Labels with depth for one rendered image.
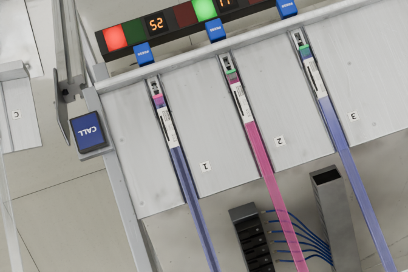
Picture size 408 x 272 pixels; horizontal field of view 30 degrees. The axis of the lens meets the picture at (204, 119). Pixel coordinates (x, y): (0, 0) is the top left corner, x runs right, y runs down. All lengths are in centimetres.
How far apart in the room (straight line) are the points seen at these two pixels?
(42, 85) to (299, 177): 77
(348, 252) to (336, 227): 7
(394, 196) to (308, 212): 17
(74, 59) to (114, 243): 104
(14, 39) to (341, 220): 88
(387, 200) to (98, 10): 81
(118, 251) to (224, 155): 119
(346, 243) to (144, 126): 53
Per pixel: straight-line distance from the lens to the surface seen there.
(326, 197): 138
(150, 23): 114
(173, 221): 138
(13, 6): 181
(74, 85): 119
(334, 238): 144
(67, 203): 210
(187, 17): 114
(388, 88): 111
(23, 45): 185
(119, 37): 114
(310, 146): 107
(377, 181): 146
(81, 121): 106
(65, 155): 201
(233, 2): 115
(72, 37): 131
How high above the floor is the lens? 169
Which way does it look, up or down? 58 degrees down
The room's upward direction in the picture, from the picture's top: 158 degrees clockwise
